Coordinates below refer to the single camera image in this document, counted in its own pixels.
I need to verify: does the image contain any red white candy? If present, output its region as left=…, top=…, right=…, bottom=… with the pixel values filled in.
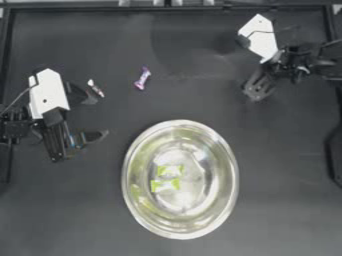
left=85, top=78, right=107, bottom=99

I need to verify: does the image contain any purple candy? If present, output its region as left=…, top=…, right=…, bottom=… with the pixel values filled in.
left=132, top=65, right=152, bottom=92

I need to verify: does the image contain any green candy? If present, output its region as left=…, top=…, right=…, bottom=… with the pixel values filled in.
left=149, top=178, right=181, bottom=193
left=156, top=164, right=185, bottom=178

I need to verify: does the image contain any steel bowl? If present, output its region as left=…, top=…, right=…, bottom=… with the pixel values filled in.
left=120, top=119, right=240, bottom=240

